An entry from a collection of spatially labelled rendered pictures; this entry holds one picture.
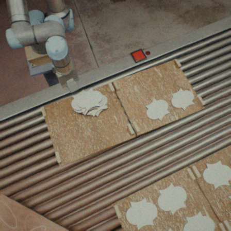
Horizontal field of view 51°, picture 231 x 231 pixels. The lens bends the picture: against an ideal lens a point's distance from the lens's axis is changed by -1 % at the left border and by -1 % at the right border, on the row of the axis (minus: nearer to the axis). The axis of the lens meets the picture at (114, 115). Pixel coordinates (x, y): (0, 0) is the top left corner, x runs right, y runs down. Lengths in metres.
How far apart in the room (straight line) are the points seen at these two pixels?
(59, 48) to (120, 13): 2.22
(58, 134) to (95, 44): 1.66
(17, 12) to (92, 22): 2.00
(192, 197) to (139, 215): 0.26
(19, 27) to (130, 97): 0.67
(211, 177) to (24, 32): 1.04
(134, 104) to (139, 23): 1.76
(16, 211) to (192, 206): 0.79
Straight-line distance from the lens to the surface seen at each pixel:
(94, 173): 1.24
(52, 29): 1.00
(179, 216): 1.24
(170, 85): 1.43
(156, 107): 1.33
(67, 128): 1.31
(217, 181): 1.30
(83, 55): 2.70
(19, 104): 1.46
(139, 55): 1.52
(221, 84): 1.54
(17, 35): 1.02
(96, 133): 1.28
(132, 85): 1.40
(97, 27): 2.94
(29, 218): 1.16
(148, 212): 1.20
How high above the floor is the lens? 2.14
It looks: 67 degrees down
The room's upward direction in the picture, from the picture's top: 1 degrees counter-clockwise
